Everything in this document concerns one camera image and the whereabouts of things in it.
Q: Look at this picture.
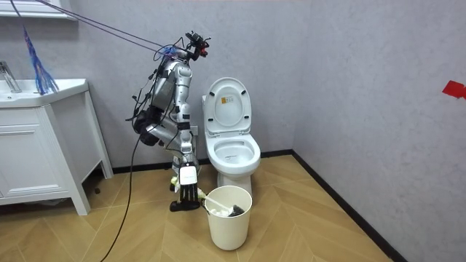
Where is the red tape piece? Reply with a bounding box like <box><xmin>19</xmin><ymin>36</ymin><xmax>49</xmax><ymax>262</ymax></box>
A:
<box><xmin>441</xmin><ymin>79</ymin><xmax>466</xmax><ymax>100</ymax></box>

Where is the white vanity cabinet with basin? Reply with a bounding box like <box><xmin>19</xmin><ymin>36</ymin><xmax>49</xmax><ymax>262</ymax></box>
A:
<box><xmin>0</xmin><ymin>78</ymin><xmax>115</xmax><ymax>216</ymax></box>

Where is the robot body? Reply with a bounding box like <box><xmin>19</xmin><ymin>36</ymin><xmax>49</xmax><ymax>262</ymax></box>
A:
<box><xmin>125</xmin><ymin>31</ymin><xmax>212</xmax><ymax>147</ymax></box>

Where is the cream plastic waste bin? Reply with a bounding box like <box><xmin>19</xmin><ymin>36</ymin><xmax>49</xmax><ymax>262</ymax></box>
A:
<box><xmin>204</xmin><ymin>185</ymin><xmax>253</xmax><ymax>252</ymax></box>

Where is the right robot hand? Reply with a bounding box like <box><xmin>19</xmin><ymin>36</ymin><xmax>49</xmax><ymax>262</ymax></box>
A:
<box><xmin>177</xmin><ymin>162</ymin><xmax>201</xmax><ymax>204</ymax></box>

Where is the chrome faucet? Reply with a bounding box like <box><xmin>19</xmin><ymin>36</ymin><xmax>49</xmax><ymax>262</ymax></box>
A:
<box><xmin>0</xmin><ymin>60</ymin><xmax>23</xmax><ymax>94</ymax></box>

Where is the white wall cabinet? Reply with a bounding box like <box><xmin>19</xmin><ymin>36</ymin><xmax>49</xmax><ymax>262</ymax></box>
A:
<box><xmin>0</xmin><ymin>0</ymin><xmax>78</xmax><ymax>20</ymax></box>

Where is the white toilet brush black head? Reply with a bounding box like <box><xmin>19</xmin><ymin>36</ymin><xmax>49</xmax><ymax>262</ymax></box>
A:
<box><xmin>197</xmin><ymin>188</ymin><xmax>246</xmax><ymax>218</ymax></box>

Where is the black floor cable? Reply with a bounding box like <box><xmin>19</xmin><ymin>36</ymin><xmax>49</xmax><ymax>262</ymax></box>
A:
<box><xmin>98</xmin><ymin>133</ymin><xmax>143</xmax><ymax>262</ymax></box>

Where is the cable bundle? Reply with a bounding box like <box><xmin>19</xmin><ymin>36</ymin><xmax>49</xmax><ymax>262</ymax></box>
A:
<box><xmin>9</xmin><ymin>0</ymin><xmax>187</xmax><ymax>97</ymax></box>

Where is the white toilet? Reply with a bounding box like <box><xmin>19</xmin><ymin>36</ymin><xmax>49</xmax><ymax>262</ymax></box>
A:
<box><xmin>201</xmin><ymin>76</ymin><xmax>262</xmax><ymax>198</ymax></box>

